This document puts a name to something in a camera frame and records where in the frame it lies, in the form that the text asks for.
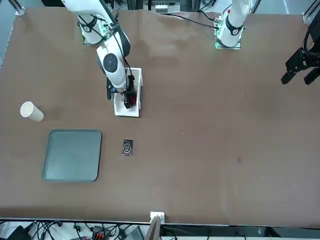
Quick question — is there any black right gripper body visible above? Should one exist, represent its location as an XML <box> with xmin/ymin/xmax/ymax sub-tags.
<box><xmin>125</xmin><ymin>75</ymin><xmax>137</xmax><ymax>100</ymax></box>

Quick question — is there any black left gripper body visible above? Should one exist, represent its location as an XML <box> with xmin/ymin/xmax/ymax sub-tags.
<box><xmin>303</xmin><ymin>19</ymin><xmax>320</xmax><ymax>68</ymax></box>

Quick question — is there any white plastic box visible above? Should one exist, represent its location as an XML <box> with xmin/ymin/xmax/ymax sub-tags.
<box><xmin>113</xmin><ymin>67</ymin><xmax>145</xmax><ymax>118</ymax></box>

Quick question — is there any gray tray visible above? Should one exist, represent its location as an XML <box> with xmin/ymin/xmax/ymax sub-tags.
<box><xmin>41</xmin><ymin>128</ymin><xmax>103</xmax><ymax>183</ymax></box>

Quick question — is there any black box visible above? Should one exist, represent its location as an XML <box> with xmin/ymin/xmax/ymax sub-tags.
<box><xmin>4</xmin><ymin>224</ymin><xmax>30</xmax><ymax>240</ymax></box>

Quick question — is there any small black device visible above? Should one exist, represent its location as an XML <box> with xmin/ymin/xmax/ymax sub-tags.
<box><xmin>122</xmin><ymin>139</ymin><xmax>134</xmax><ymax>157</ymax></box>

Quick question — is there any white paper cup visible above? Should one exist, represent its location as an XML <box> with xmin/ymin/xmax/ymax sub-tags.
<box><xmin>19</xmin><ymin>100</ymin><xmax>45</xmax><ymax>123</ymax></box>

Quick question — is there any dark power adapter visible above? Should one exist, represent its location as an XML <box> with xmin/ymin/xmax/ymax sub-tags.
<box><xmin>125</xmin><ymin>226</ymin><xmax>145</xmax><ymax>240</ymax></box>

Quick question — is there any red black connector block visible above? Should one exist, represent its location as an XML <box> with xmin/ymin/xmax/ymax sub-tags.
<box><xmin>91</xmin><ymin>229</ymin><xmax>105</xmax><ymax>240</ymax></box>

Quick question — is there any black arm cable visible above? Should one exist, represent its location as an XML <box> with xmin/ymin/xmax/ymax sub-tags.
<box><xmin>87</xmin><ymin>13</ymin><xmax>137</xmax><ymax>87</ymax></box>

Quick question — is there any aluminium frame profile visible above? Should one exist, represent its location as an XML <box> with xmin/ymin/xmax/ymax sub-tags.
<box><xmin>301</xmin><ymin>0</ymin><xmax>320</xmax><ymax>24</ymax></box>
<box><xmin>14</xmin><ymin>0</ymin><xmax>26</xmax><ymax>16</ymax></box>

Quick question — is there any black power cable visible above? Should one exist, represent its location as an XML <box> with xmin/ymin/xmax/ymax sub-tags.
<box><xmin>159</xmin><ymin>13</ymin><xmax>220</xmax><ymax>30</ymax></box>

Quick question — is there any white table edge bracket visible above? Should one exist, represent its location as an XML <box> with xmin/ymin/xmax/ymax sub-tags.
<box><xmin>149</xmin><ymin>211</ymin><xmax>166</xmax><ymax>224</ymax></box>

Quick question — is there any grey upright post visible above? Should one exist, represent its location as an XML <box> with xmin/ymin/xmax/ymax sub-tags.
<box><xmin>146</xmin><ymin>216</ymin><xmax>162</xmax><ymax>240</ymax></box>

